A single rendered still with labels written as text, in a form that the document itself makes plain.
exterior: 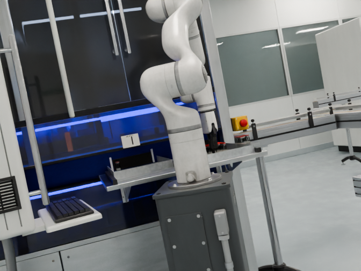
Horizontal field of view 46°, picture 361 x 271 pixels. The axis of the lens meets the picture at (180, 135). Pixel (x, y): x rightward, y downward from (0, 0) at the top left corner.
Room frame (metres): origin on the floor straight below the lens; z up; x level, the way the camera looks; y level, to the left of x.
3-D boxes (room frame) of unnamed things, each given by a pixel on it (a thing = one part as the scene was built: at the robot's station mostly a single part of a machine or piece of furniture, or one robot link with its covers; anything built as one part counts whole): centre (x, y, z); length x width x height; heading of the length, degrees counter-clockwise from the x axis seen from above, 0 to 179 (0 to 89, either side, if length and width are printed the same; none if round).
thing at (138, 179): (1.96, 0.04, 0.87); 0.70 x 0.48 x 0.02; 104
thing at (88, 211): (1.70, 0.51, 0.82); 0.40 x 0.14 x 0.02; 22
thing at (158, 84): (1.48, 0.01, 1.16); 0.19 x 0.12 x 0.24; 76
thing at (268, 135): (2.45, -0.56, 0.92); 0.69 x 0.16 x 0.16; 104
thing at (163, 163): (1.98, 0.22, 0.90); 0.34 x 0.26 x 0.04; 14
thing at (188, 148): (1.47, -0.02, 0.95); 0.19 x 0.19 x 0.18
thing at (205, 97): (1.98, -0.14, 1.19); 0.09 x 0.08 x 0.13; 76
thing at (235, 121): (2.24, -0.32, 0.99); 0.08 x 0.07 x 0.07; 14
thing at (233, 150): (1.96, -0.14, 0.90); 0.34 x 0.26 x 0.04; 14
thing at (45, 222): (1.69, 0.55, 0.79); 0.45 x 0.28 x 0.03; 22
